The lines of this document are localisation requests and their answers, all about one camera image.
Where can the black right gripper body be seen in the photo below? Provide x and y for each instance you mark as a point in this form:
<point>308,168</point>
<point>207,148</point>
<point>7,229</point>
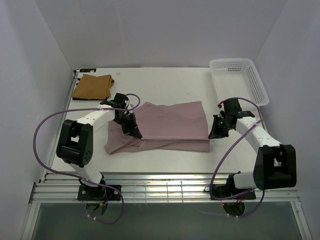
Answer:
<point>223,129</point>

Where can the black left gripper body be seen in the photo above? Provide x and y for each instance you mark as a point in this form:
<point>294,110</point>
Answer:
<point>127,122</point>

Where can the mauve tank top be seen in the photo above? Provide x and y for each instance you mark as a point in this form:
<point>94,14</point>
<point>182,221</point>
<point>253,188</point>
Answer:
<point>178,127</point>

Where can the tan tank top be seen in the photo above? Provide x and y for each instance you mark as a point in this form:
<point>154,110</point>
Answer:
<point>93,87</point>

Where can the black white striped tank top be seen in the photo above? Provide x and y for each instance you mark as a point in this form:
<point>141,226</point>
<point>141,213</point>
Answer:
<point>76,99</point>

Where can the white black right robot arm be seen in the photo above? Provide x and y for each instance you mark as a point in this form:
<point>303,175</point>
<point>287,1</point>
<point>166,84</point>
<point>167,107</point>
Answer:
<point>275,165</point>

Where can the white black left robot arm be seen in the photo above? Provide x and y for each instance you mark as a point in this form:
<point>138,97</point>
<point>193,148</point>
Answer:
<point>76,139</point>

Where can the white plastic perforated basket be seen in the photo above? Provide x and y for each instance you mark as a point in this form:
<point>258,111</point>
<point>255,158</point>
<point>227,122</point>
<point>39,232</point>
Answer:
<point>238,77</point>

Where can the aluminium rail frame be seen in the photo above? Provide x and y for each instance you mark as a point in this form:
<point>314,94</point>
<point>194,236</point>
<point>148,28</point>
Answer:
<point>147,189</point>

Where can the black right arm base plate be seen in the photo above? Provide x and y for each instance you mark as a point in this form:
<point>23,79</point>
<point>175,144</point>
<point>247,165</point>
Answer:
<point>222,191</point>

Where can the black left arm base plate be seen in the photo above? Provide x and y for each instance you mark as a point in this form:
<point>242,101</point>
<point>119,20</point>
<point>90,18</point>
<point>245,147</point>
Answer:
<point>98,193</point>

